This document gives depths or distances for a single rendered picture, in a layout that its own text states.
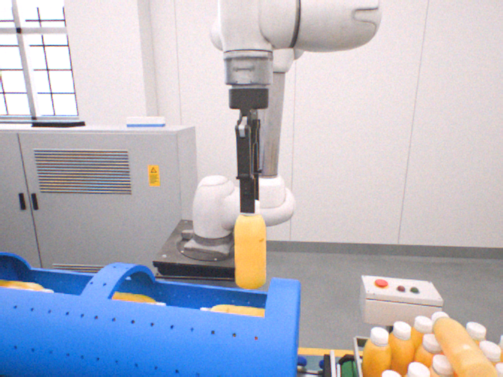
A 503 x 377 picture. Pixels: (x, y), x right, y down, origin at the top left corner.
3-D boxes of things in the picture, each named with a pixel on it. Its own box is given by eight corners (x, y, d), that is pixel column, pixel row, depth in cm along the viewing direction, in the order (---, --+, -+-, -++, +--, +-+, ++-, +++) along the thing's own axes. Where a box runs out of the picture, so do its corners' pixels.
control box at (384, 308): (358, 303, 105) (361, 274, 102) (427, 310, 101) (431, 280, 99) (363, 323, 95) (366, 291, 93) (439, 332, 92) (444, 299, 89)
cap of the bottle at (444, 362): (431, 369, 71) (433, 363, 70) (433, 358, 74) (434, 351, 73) (453, 378, 69) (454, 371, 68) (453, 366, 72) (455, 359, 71)
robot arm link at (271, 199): (236, 217, 140) (286, 216, 143) (240, 234, 124) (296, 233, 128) (243, 16, 115) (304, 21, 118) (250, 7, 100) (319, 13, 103)
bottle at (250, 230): (228, 282, 71) (227, 209, 67) (251, 271, 75) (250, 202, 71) (250, 294, 66) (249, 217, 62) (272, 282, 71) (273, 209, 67)
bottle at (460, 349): (507, 381, 62) (463, 325, 78) (484, 356, 62) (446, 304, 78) (474, 398, 64) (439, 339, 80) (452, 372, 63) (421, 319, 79)
